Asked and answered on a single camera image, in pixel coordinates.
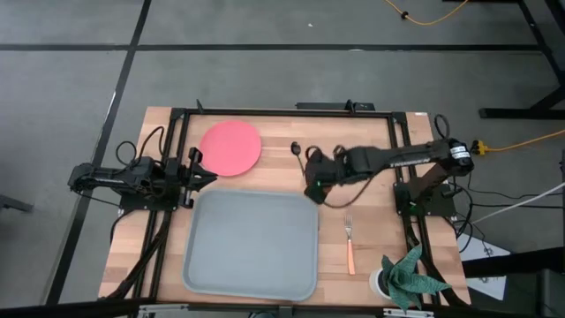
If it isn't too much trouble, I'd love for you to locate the yellow extension cable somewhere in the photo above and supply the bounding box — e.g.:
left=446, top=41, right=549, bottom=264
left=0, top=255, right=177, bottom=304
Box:
left=382, top=0, right=470, bottom=27

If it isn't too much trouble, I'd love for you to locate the yellow cable with plug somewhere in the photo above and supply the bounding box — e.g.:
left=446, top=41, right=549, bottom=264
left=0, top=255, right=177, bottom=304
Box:
left=474, top=129, right=565, bottom=156

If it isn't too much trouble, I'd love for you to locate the black metal stand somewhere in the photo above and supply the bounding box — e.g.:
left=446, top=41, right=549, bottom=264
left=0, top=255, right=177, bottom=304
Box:
left=478, top=0, right=565, bottom=120

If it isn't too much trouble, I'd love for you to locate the grey plastic tray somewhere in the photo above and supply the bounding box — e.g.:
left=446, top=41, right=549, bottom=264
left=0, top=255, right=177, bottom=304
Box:
left=182, top=188, right=320, bottom=303

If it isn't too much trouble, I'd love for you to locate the black bracket on table edge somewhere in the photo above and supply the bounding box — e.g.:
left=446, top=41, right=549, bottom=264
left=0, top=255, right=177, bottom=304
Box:
left=295, top=99, right=376, bottom=112

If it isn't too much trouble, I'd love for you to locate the black metal table frame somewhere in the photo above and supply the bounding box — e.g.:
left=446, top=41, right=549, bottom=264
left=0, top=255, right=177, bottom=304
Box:
left=132, top=105, right=442, bottom=307

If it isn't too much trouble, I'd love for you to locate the fork with orange handle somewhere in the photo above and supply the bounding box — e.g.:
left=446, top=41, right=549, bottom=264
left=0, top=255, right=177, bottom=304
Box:
left=343, top=214, right=357, bottom=276

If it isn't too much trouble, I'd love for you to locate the green plant in white pot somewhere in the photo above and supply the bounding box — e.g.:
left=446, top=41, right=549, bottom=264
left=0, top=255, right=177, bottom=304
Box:
left=368, top=244, right=453, bottom=314

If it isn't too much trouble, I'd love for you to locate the black cable bundle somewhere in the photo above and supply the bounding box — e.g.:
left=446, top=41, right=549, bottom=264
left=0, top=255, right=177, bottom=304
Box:
left=405, top=218, right=470, bottom=308
left=105, top=210, right=172, bottom=301

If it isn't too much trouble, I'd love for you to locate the black metal spoon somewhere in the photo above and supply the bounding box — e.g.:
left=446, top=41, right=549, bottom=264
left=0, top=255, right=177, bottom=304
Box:
left=290, top=140, right=307, bottom=176

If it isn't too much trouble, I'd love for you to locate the round red plate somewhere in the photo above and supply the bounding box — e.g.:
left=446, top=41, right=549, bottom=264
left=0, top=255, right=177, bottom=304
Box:
left=199, top=120, right=263, bottom=178

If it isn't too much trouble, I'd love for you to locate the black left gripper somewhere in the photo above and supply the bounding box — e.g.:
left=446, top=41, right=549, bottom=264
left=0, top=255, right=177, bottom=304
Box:
left=176, top=147, right=219, bottom=209

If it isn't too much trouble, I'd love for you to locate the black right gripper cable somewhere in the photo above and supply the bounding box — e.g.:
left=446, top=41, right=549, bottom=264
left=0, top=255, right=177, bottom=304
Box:
left=323, top=174, right=377, bottom=209

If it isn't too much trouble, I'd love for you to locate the black rig beam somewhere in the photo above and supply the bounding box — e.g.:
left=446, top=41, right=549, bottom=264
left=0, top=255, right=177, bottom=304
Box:
left=0, top=298, right=565, bottom=318

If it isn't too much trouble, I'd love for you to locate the black floor object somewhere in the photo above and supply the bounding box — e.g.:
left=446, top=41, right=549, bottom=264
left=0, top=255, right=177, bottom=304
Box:
left=0, top=193, right=34, bottom=213

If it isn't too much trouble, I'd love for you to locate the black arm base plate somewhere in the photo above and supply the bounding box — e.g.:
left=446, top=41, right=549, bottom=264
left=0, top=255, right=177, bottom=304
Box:
left=118, top=193, right=181, bottom=212
left=394, top=183, right=458, bottom=218

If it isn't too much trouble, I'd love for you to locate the white cable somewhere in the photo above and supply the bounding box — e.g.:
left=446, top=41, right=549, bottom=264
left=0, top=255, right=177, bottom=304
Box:
left=471, top=181, right=565, bottom=224

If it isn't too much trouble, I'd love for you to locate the dark box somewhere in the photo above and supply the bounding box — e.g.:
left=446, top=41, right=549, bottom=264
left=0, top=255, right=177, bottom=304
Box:
left=461, top=246, right=565, bottom=318

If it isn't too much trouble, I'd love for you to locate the white paper sheet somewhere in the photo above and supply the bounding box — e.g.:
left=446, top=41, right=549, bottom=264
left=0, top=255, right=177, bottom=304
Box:
left=457, top=232, right=512, bottom=301

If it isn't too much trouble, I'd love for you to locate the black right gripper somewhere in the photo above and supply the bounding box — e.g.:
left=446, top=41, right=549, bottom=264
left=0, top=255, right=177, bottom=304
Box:
left=303, top=144, right=354, bottom=205

